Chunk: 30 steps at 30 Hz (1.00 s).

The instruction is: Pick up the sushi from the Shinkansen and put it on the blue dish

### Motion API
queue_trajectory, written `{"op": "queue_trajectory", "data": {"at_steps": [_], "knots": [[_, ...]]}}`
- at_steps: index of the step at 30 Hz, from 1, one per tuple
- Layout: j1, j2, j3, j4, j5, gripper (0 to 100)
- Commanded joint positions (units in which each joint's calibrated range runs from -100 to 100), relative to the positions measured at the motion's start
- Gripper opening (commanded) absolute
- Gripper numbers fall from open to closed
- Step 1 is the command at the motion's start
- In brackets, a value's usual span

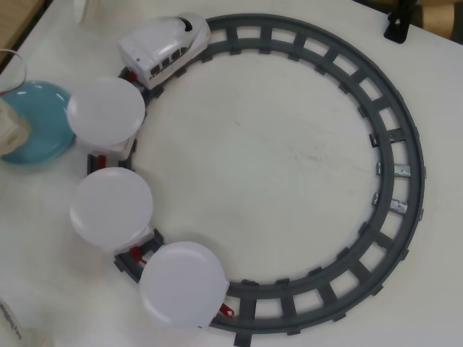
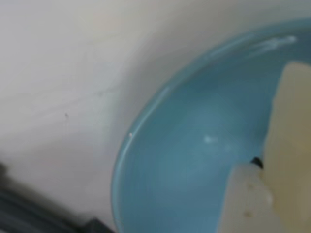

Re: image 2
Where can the blue round dish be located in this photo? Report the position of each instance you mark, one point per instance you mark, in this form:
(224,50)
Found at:
(184,157)

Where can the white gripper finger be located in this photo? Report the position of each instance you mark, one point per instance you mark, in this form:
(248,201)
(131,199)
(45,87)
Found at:
(243,204)

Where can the grey circular toy rail track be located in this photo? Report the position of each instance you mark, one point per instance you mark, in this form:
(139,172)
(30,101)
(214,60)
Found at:
(29,208)

